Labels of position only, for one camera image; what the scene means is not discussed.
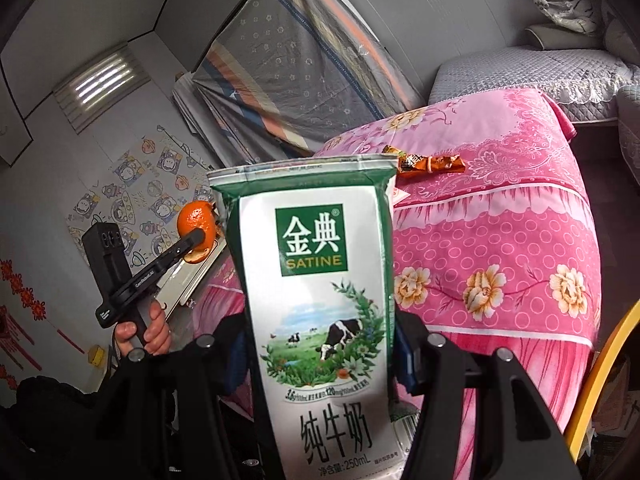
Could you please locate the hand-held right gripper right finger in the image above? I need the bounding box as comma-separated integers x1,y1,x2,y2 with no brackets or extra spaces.
396,314,583,480

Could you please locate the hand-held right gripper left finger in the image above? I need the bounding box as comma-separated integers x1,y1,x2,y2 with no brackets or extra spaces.
97,311,282,480

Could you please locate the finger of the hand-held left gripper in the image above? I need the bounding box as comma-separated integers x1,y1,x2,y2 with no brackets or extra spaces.
145,229,207,281

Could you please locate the orange tangerine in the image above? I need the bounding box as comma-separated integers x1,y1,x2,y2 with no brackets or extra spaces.
176,200,222,264

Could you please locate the yellow black trash bin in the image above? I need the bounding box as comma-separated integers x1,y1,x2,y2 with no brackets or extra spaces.
562,299,640,463

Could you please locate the green white milk carton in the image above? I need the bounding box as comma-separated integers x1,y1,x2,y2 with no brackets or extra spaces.
206,154,418,480

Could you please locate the person's left hand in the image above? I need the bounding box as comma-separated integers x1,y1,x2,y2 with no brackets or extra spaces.
113,304,172,358

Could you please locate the white low cabinet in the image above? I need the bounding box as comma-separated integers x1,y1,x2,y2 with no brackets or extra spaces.
157,236,232,317

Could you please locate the white hanging garment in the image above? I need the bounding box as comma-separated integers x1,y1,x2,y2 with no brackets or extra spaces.
172,69,221,166

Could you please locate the person's dark clothing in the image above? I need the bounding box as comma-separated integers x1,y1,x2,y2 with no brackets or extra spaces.
0,374,151,480

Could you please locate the white window blind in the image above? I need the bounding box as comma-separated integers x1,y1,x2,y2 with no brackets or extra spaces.
52,42,151,135

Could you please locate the striped grey cloth cover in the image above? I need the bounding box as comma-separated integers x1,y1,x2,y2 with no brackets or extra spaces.
192,0,426,157

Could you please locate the orange snack wrapper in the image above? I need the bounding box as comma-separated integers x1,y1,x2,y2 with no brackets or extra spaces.
382,144,467,174

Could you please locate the grey quilted sofa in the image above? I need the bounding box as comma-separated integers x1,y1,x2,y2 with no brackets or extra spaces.
427,7,640,186

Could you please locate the grey pillow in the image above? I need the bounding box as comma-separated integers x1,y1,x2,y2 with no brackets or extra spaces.
524,24,603,52

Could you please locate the cartoon wall poster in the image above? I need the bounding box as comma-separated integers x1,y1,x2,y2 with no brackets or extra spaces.
66,125,221,267

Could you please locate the red wall decoration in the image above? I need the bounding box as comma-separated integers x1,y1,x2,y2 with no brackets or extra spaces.
0,257,83,386

